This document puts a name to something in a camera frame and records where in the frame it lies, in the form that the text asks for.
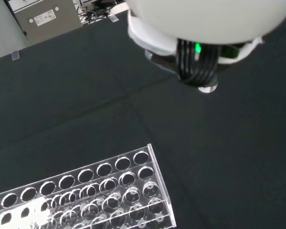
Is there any clear plastic test tube rack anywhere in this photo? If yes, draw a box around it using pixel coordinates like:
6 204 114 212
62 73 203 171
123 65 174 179
0 143 177 229

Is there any grey metal equipment box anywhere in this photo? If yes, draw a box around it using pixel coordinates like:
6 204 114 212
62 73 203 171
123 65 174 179
13 0 83 46

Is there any black bench cloth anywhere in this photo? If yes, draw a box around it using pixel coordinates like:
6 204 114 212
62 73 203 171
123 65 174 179
0 10 286 229

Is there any tangle of black cables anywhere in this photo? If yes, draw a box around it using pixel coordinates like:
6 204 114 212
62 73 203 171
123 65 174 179
78 6 112 25

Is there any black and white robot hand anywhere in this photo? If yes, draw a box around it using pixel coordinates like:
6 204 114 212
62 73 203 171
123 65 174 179
126 0 286 88

